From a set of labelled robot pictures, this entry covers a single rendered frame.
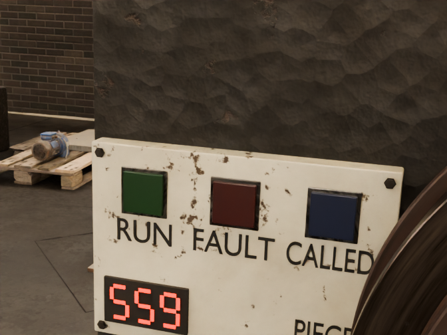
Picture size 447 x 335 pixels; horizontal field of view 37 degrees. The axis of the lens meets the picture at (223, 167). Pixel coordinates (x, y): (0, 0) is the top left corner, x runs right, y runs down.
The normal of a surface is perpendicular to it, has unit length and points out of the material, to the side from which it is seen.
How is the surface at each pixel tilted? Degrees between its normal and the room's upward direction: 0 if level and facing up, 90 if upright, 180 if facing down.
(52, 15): 90
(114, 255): 90
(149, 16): 90
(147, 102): 90
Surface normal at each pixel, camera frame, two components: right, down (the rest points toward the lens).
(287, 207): -0.29, 0.23
